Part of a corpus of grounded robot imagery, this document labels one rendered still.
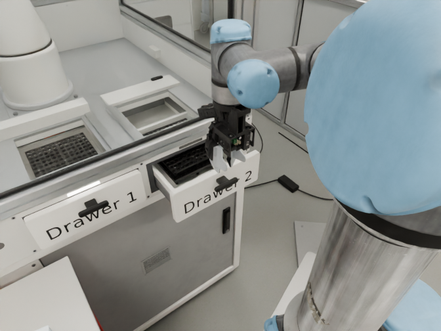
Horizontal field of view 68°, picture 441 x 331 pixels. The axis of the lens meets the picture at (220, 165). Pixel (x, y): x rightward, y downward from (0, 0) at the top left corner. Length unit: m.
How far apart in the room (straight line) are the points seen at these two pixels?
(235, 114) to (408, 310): 0.44
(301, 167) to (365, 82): 2.18
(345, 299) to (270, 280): 1.42
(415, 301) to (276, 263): 1.29
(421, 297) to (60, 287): 0.77
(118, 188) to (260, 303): 1.02
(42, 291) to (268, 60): 0.75
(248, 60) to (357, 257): 0.36
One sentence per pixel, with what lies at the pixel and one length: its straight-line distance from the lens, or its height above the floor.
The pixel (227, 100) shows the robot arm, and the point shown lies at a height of 1.18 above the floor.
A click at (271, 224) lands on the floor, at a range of 1.96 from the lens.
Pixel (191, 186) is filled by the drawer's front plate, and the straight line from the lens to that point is 0.83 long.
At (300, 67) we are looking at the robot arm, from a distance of 0.57.
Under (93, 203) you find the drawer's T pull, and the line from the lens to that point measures 0.87.
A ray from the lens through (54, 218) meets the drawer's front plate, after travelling 0.89.
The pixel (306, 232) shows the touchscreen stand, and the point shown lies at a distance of 1.91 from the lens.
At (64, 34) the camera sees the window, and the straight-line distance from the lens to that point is 0.72.
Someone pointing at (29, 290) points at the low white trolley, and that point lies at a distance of 0.97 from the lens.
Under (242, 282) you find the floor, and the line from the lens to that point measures 1.73.
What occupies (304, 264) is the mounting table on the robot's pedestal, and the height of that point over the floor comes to 0.76.
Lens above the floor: 1.51
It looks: 41 degrees down
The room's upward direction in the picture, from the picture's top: straight up
